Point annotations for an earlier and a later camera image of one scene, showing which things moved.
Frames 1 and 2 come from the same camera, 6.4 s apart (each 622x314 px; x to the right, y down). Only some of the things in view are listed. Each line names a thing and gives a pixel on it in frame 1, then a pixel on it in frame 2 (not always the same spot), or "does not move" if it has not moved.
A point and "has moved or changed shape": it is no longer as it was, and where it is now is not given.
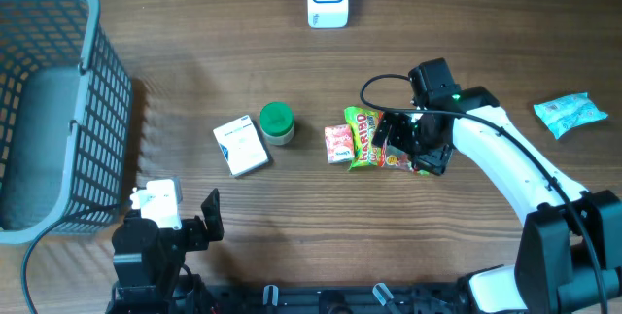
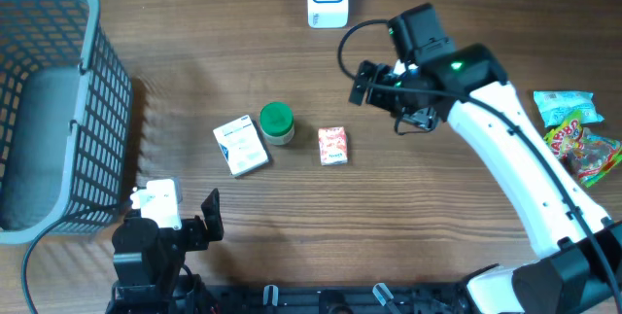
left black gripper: (199, 236) does not move
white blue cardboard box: (242, 147) does not move
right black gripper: (397, 134) to (382, 73)
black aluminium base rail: (336, 298) does not move
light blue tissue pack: (566, 114) has moved or changed shape
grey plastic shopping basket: (66, 108) does not move
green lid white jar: (277, 122) does not move
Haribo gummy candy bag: (364, 125) to (586, 156)
